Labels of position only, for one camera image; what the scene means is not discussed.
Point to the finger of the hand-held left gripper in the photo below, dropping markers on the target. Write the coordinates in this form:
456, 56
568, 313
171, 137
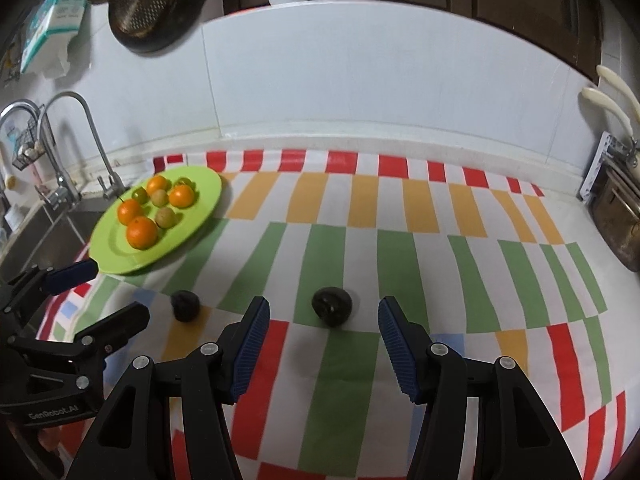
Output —
117, 325
70, 274

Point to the yellow round fruit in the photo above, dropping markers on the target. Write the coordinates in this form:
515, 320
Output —
165, 218

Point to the steel gooseneck faucet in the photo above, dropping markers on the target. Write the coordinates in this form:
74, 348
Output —
95, 135

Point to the green plate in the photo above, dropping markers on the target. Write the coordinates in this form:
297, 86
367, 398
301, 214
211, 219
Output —
200, 200

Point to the steel sink faucet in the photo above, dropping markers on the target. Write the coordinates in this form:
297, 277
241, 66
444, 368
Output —
47, 150

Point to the steel pot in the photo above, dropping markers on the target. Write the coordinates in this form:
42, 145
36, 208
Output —
620, 225

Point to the dark round pan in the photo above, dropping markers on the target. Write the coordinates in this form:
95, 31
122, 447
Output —
195, 5

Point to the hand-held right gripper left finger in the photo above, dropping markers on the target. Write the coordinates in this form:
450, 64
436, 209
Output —
252, 350

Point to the smooth oval orange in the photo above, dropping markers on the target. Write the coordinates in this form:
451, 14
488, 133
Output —
142, 232

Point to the tan round fruit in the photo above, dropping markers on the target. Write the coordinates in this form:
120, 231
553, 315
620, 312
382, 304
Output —
160, 198

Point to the green round fruit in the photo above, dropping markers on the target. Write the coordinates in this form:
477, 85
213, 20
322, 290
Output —
139, 195

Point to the striped colourful tablecloth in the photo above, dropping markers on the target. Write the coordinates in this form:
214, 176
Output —
350, 260

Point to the small orange kumquat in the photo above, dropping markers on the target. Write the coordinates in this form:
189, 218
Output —
158, 183

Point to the large orange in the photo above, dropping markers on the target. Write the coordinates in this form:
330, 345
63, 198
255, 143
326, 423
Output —
181, 196

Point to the steel sink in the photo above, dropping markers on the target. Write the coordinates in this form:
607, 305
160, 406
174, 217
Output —
55, 230

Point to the white teal box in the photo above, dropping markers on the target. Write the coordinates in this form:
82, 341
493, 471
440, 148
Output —
55, 15

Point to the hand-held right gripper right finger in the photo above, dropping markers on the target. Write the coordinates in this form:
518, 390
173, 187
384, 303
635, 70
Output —
397, 350

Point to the tangerine with stem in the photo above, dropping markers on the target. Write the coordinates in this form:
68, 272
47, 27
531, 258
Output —
130, 212

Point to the dark plum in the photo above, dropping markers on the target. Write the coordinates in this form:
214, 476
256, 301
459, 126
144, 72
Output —
185, 305
330, 305

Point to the metal dish rack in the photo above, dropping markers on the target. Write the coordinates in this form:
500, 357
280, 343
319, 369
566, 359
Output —
597, 160

